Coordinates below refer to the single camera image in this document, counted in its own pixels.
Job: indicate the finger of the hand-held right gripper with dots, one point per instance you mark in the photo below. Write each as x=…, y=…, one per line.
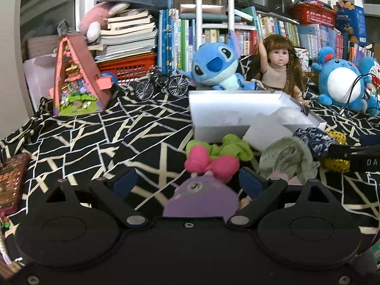
x=341, y=154

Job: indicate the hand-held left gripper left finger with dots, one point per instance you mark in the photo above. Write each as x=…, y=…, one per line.
x=126, y=182

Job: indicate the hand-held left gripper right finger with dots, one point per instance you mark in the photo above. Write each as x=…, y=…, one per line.
x=252, y=182

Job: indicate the yellow scrunchie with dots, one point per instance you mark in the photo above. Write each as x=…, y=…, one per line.
x=335, y=164

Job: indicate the navy patterned scrunchie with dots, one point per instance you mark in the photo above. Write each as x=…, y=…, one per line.
x=314, y=141

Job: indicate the pink fabric bow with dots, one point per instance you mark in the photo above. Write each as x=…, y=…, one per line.
x=221, y=164

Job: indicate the bright green scrunchie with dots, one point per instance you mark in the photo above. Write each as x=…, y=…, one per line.
x=234, y=147

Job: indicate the pale green striped scrunchie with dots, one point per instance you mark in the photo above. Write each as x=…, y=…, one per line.
x=285, y=157

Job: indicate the purple plush toy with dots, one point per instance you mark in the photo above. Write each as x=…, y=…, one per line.
x=202, y=199

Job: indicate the white cardboard box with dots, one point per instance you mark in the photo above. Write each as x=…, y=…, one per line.
x=225, y=109

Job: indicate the black geometric printed blanket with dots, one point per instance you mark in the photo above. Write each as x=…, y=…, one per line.
x=118, y=136

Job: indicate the white box lid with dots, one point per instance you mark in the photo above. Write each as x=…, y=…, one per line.
x=267, y=135

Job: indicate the black hair clip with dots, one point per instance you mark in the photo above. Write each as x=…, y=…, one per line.
x=303, y=108

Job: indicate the round blue mouse plush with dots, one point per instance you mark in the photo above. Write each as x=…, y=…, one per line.
x=341, y=83

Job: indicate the blue cat plush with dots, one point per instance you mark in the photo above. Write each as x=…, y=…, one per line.
x=372, y=77

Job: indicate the white printed box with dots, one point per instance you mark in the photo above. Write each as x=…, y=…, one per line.
x=301, y=59

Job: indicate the small blue round toy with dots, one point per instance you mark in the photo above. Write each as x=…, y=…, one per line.
x=109, y=78

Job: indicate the miniature metal bicycle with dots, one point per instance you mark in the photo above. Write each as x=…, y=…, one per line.
x=161, y=83

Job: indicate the long-haired baby doll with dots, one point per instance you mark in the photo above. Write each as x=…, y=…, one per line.
x=279, y=65

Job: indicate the brown patterned case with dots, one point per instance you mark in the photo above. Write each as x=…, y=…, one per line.
x=13, y=181

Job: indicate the orange plastic basket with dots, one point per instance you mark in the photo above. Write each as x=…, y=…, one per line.
x=130, y=65

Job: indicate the triangular miniature dollhouse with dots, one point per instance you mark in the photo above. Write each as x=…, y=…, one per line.
x=74, y=77

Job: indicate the blue alien plush toy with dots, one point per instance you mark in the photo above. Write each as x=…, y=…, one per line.
x=215, y=62

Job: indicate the blue printed carton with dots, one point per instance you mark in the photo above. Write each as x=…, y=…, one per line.
x=351, y=23

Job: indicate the row of colourful upright books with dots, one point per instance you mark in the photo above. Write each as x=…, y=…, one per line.
x=282, y=28

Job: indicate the red plastic basket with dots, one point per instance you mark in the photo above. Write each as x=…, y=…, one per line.
x=314, y=16

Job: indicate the stack of flat books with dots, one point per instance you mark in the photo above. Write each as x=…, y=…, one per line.
x=130, y=35

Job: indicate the row of tall blue books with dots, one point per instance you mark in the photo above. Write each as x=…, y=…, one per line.
x=172, y=41

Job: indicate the brown cardboard box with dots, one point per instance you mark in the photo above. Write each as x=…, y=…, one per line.
x=41, y=46

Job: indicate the pink bunny plush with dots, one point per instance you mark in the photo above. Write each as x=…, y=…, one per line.
x=95, y=20

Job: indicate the grey plush toy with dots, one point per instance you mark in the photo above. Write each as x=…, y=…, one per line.
x=66, y=28

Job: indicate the blue folder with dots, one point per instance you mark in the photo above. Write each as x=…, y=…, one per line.
x=139, y=0

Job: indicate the white ladder frame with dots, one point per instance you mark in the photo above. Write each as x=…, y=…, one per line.
x=199, y=12

